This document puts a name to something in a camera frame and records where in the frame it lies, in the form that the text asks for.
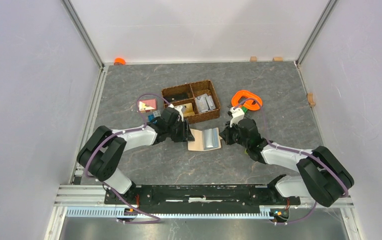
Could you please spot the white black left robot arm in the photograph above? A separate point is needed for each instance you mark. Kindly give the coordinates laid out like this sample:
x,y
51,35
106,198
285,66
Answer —
x,y
101,154

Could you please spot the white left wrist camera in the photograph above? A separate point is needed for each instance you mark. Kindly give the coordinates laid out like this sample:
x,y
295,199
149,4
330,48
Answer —
x,y
180,109

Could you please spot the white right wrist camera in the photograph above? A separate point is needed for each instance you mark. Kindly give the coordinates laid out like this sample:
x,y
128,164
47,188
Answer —
x,y
236,114

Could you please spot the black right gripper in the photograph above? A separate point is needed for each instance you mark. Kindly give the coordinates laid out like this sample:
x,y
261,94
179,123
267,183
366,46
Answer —
x,y
226,132

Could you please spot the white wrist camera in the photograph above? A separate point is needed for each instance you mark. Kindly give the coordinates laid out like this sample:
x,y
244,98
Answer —
x,y
236,114
180,109

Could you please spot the playing card box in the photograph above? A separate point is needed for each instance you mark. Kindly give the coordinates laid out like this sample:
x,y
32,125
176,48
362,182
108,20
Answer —
x,y
147,105

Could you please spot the yellow cards in basket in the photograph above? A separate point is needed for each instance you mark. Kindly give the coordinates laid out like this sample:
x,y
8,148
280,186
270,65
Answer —
x,y
187,109

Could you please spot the blue toy brick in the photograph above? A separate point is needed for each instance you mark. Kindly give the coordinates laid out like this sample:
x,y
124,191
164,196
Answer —
x,y
154,116

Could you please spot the silver cards in basket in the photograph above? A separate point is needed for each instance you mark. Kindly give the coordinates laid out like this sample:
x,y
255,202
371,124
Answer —
x,y
205,103

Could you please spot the orange round cap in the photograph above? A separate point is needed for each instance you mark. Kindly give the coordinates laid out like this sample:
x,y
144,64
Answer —
x,y
119,61

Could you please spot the black cards in basket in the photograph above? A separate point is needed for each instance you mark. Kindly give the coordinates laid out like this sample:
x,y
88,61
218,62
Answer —
x,y
176,97

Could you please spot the curved wooden piece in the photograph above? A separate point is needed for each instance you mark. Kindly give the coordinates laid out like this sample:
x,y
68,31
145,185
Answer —
x,y
310,99

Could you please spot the beige leather card holder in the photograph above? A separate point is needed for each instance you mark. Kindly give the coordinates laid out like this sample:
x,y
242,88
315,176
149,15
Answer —
x,y
205,140

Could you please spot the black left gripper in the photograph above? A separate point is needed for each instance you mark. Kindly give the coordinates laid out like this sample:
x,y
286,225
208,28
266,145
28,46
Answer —
x,y
186,135

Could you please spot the green toy brick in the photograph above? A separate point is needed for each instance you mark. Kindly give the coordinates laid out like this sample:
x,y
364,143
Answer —
x,y
244,109

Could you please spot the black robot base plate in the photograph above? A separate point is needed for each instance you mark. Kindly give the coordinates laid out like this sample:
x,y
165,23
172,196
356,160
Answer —
x,y
206,198

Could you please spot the brown woven divided basket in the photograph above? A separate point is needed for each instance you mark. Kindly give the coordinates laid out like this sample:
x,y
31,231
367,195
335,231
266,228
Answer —
x,y
193,90

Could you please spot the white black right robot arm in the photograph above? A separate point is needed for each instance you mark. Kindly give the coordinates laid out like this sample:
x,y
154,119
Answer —
x,y
320,175

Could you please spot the wooden block right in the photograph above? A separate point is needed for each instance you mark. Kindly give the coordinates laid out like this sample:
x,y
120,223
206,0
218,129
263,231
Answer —
x,y
278,59

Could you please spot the aluminium frame rail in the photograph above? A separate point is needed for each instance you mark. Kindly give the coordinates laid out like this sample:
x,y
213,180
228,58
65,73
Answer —
x,y
94,201

